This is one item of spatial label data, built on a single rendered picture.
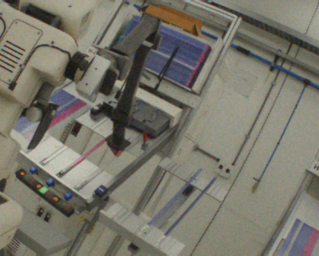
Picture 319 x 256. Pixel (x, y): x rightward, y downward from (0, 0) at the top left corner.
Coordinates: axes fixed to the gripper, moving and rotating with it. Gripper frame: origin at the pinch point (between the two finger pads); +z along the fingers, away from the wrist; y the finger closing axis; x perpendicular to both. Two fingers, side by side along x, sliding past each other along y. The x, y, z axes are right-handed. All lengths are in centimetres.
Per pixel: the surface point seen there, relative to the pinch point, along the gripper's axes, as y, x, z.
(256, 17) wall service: 14, -212, 3
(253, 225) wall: -65, -114, 131
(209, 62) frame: -11, -60, -29
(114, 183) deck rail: -10.2, 14.4, -0.1
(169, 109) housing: -2.7, -39.2, -5.3
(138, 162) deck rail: -10.1, -3.7, 1.0
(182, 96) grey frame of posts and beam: -5.1, -46.8, -10.8
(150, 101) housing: 8.2, -37.5, -5.3
